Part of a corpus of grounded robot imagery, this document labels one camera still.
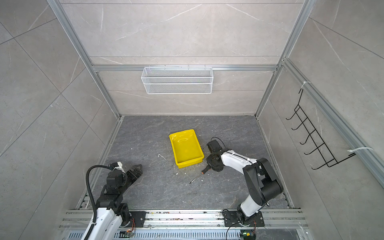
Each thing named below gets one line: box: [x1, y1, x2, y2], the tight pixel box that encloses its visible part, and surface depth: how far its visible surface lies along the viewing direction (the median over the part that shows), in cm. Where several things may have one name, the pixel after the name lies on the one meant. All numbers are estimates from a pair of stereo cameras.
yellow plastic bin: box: [169, 129, 205, 169], surface depth 100 cm
